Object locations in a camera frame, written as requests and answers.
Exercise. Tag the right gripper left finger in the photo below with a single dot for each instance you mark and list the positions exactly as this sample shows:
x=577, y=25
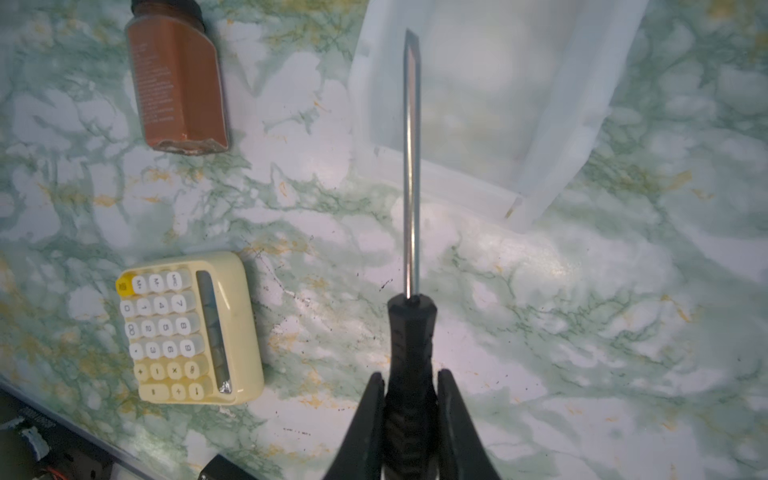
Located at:
x=360, y=454

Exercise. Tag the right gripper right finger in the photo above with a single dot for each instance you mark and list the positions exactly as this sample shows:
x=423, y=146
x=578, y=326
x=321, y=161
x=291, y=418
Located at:
x=461, y=454

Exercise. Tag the black handle screwdriver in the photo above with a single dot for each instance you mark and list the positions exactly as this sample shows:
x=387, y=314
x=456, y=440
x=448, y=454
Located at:
x=410, y=416

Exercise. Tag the brown spice jar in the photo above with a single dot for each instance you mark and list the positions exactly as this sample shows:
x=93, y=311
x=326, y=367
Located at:
x=177, y=80

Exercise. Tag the yellow calculator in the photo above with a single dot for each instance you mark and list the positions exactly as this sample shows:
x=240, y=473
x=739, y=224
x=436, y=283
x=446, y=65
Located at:
x=191, y=330

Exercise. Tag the white translucent plastic bin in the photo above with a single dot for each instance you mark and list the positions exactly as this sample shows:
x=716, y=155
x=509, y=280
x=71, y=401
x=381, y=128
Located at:
x=513, y=96

